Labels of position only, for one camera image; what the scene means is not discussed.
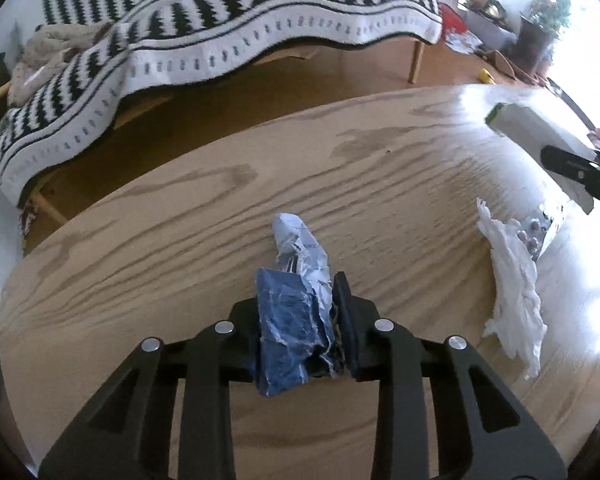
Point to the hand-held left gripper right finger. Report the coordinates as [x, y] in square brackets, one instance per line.
[344, 310]

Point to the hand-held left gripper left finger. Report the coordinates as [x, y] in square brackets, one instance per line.
[245, 320]

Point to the blue paper packet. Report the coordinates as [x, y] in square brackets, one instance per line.
[290, 320]

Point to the white box with green edge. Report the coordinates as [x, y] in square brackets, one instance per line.
[525, 127]

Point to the silver pill blister pack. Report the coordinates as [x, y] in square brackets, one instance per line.
[537, 232]

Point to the cardboard piece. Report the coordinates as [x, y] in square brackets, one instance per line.
[502, 62]

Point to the crumpled white tissue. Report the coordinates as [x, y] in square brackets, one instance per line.
[515, 280]

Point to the potted plant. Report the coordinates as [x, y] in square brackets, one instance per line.
[547, 15]

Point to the red bag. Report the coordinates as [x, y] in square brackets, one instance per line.
[452, 17]

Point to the black and white striped blanket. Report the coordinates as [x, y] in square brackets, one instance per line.
[190, 35]

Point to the beige fuzzy cloth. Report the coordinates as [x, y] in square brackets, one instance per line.
[50, 55]

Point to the wooden daybed frame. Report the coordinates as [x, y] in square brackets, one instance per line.
[418, 62]

